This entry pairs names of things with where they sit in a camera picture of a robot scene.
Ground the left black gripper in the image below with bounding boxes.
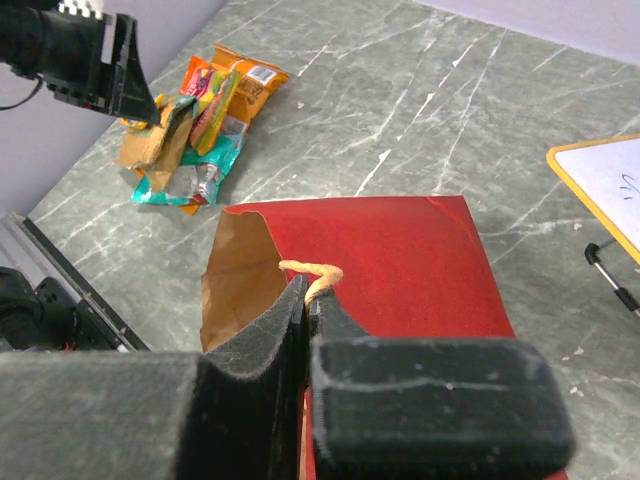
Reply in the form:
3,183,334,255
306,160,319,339
38,9,160,125

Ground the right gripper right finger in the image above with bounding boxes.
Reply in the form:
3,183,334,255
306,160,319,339
309,292,575,479

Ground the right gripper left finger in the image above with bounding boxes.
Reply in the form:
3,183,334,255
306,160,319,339
1,276,308,479

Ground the gold brown snack packet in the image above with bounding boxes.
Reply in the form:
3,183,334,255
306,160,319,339
115,95,198,192

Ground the red yellow snack packet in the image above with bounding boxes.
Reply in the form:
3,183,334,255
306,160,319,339
180,56,242,156

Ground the teal snack packet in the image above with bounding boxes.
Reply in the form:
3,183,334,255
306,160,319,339
130,116,247,207

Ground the orange kettle chips bag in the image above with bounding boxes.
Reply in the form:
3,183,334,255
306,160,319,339
174,44,289,215

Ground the red paper bag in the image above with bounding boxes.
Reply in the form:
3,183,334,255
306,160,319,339
200,196,518,479

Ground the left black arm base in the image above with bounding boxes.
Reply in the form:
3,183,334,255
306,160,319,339
1,267,128,352

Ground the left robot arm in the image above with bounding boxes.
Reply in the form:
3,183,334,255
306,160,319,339
1,1,160,125

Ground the black metal clipboard stand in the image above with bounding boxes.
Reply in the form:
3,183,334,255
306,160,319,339
584,237,639,316

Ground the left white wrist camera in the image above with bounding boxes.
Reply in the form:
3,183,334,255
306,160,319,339
58,0,106,20

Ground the aluminium frame rail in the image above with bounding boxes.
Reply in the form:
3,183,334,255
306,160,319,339
1,214,148,352

